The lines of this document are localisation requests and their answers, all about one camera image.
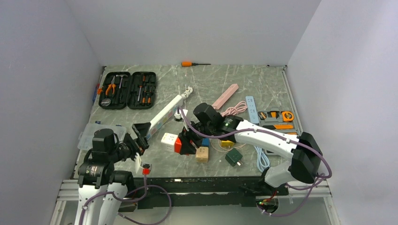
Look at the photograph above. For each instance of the blue red pen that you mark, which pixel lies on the blue red pen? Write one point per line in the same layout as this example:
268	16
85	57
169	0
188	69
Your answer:
95	92

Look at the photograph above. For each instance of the wooden beige cube adapter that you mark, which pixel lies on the wooden beige cube adapter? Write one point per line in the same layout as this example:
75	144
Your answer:
202	154

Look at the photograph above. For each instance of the white cube adapter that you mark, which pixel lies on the white cube adapter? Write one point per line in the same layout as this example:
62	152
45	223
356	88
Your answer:
168	142

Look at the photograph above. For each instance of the white power strip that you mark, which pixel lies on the white power strip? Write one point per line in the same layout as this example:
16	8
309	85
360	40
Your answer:
167	112

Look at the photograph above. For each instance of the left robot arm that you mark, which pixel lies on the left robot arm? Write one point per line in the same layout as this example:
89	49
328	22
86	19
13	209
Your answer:
101	187

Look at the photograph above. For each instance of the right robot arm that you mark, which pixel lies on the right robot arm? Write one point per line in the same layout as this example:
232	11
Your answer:
301	152

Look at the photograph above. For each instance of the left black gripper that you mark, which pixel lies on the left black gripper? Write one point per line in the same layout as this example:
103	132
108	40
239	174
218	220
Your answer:
141	130

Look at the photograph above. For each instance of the orange handled screwdriver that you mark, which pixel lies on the orange handled screwdriver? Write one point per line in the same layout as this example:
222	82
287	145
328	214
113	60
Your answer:
191	64

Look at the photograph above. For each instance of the black base bar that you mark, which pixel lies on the black base bar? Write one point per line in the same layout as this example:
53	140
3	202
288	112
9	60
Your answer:
245	191

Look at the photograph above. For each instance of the black tool case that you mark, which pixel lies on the black tool case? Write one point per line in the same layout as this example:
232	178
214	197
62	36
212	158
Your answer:
136	91

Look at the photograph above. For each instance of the pink power strip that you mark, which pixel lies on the pink power strip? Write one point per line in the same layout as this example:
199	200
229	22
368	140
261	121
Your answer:
224	97

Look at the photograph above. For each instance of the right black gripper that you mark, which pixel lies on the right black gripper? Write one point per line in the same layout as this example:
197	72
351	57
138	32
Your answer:
188	134

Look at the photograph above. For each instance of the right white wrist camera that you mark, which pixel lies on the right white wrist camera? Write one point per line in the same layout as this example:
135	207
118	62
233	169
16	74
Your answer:
178	115

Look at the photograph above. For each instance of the clear plastic screw box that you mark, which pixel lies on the clear plastic screw box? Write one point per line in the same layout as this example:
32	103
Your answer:
85	138

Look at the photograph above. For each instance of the light blue power strip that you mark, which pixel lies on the light blue power strip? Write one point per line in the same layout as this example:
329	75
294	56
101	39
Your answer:
252	110

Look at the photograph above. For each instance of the yellow cube adapter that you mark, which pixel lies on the yellow cube adapter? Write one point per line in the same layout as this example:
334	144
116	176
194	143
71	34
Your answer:
226	144

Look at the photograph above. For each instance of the dark green cube adapter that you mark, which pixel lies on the dark green cube adapter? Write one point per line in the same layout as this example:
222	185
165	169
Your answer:
234	157

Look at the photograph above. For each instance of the blue cube adapter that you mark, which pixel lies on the blue cube adapter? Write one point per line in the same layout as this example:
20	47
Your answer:
205	142

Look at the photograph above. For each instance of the red cube adapter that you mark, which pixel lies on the red cube adapter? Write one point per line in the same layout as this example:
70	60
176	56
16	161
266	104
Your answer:
184	146

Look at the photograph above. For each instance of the grey tool case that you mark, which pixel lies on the grey tool case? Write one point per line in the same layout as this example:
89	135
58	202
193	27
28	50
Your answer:
272	119

